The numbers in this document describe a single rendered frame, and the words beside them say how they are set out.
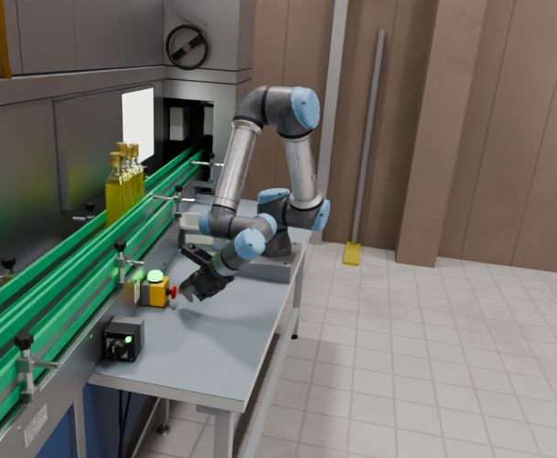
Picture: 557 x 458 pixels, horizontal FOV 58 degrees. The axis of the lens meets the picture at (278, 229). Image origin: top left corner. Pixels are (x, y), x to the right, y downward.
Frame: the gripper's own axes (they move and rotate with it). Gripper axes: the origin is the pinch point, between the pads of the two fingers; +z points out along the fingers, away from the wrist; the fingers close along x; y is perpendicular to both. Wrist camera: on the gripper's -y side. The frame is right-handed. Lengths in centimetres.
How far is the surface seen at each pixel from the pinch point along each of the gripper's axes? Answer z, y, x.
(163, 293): 2.6, -1.4, -4.5
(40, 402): -17, 11, -58
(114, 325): -6.1, 2.2, -29.1
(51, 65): -13, -74, -10
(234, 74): 8, -89, 108
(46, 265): 2.2, -20.8, -32.3
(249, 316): -9.8, 18.0, 9.0
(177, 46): 18, -114, 93
